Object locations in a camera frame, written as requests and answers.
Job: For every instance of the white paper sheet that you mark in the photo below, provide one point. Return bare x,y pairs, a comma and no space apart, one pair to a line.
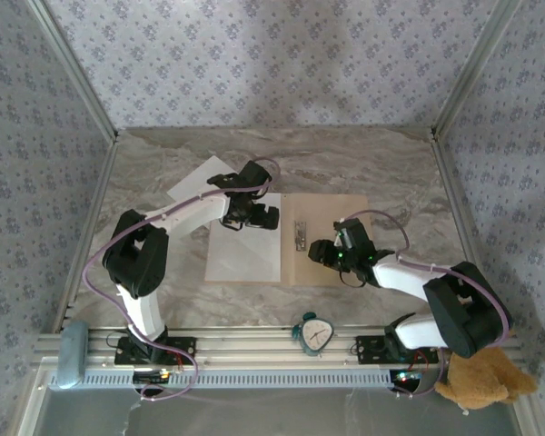
245,256
195,181

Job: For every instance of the brown folder with clear pocket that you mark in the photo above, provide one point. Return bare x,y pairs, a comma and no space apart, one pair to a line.
322,209

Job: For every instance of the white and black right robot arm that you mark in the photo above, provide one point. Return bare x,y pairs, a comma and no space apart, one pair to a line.
404,274

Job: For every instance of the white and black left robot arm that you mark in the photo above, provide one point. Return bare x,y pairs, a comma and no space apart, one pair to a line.
186,217

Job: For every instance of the metal folder clip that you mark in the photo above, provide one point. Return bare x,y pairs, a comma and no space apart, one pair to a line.
301,236

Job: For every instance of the teal alarm clock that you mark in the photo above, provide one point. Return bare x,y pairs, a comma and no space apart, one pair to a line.
315,336

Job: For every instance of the circuit board with LEDs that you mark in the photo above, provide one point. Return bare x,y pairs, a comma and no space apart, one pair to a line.
406,376
156,375

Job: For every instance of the brown teddy bear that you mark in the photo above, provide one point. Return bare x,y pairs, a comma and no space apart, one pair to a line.
477,377

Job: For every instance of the shiny metal sheet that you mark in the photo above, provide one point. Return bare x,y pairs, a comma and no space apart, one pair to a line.
277,413

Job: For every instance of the grey-blue block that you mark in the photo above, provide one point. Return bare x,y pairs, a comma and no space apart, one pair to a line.
72,354

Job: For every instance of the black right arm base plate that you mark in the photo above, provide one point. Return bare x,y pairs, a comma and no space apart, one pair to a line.
368,349

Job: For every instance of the aluminium table side rail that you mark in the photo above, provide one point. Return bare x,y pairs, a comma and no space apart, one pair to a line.
97,200
449,181

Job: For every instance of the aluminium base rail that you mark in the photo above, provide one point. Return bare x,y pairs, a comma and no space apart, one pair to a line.
254,345

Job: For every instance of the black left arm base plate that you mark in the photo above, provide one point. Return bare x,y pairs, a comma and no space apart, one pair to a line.
181,347

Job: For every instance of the aluminium frame post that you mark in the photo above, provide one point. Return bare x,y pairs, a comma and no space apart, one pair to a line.
77,72
472,68

